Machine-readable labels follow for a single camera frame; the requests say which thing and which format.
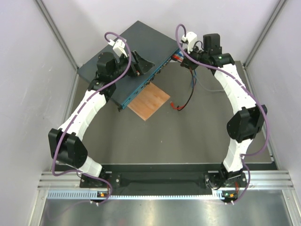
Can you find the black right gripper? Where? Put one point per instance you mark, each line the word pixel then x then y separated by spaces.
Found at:
pixel 186 63

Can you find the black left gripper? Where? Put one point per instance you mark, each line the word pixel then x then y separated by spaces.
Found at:
pixel 143 65

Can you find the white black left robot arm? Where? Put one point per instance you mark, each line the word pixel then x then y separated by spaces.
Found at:
pixel 66 142

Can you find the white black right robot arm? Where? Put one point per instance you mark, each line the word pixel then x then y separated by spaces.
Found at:
pixel 248 116

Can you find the wooden board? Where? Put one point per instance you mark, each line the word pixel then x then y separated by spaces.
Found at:
pixel 148 101

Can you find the dark blue network switch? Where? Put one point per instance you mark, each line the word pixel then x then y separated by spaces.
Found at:
pixel 151 45

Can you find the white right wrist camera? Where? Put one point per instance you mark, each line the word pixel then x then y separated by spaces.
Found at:
pixel 190 39

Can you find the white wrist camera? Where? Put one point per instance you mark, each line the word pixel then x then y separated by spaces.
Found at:
pixel 118 47
pixel 190 39

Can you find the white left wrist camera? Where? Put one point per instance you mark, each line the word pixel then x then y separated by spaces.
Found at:
pixel 118 47

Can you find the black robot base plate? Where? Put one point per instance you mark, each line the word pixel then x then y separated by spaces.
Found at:
pixel 203 175

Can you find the aluminium frame rail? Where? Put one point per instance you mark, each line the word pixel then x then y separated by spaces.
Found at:
pixel 265 180

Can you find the grey slotted cable duct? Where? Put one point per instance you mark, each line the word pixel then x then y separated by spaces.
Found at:
pixel 99 195

